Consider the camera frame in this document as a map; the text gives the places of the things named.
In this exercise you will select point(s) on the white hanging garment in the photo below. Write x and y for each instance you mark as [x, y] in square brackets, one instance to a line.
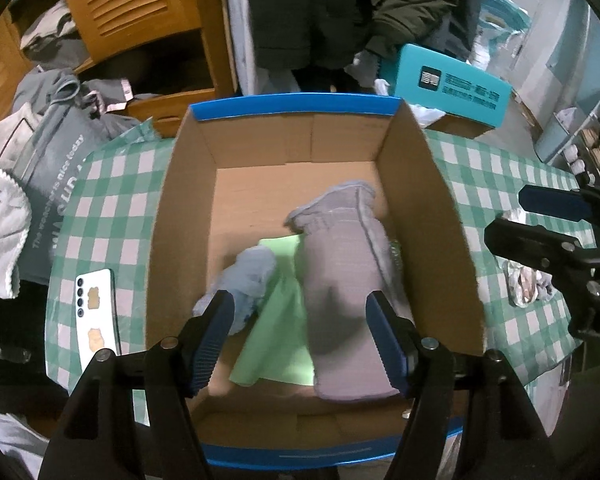
[240, 45]

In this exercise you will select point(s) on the black hanging jacket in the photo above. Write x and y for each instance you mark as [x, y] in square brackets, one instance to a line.
[300, 15]

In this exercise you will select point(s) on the light grey fleece garment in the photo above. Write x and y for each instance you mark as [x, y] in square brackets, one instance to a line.
[5, 135]

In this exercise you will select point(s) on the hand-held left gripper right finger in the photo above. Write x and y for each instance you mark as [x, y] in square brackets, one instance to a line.
[387, 345]

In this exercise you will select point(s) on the wooden wardrobe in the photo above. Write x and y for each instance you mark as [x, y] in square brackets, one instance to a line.
[200, 100]

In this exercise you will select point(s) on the green white checked tablecloth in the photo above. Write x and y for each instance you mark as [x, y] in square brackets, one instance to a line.
[480, 170]

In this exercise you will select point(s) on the metal shoe rack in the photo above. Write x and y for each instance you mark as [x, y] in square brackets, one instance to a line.
[597, 135]

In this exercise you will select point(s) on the wooden louvered cabinet door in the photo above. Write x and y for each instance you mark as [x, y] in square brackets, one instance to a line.
[130, 5]

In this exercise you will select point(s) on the light green cloth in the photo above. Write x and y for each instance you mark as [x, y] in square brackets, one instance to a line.
[275, 345]

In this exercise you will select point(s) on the white scalloped towel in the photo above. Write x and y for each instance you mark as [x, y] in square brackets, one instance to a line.
[2, 230]

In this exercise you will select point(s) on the cardboard box blue rim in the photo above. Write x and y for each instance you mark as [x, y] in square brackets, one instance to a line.
[430, 210]

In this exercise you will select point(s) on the teal printed cardboard box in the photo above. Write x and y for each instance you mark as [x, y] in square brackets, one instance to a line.
[450, 85]

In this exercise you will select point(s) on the blue plastic bag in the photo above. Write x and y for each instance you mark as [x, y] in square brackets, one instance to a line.
[500, 15]

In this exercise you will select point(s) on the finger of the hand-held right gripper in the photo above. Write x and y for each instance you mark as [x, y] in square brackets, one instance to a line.
[525, 242]
[555, 203]

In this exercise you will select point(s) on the white smartphone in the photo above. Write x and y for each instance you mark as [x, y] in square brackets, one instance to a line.
[97, 320]

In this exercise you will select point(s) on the grey plush slipper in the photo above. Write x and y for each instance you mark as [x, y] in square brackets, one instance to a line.
[335, 270]

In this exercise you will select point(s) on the grey printed tote bag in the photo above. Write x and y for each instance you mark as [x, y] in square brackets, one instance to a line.
[55, 175]

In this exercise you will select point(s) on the grey hoodie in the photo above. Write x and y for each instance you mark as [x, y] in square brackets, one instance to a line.
[45, 90]

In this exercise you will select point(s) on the dark green cloth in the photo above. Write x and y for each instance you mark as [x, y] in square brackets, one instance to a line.
[396, 255]

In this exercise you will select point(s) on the dark olive hanging jacket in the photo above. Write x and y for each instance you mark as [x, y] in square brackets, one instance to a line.
[415, 0]

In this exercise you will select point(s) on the white plastic bag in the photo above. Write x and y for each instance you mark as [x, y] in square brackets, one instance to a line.
[427, 112]

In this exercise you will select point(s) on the crumpled plastic wrapper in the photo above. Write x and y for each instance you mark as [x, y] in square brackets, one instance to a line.
[527, 282]

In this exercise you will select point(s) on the pale blue waste bin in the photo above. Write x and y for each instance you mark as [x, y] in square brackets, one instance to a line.
[555, 135]

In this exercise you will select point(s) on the pale blue sock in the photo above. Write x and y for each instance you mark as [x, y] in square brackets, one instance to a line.
[250, 275]

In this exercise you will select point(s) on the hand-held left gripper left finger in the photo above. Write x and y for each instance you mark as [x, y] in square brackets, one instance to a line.
[212, 345]

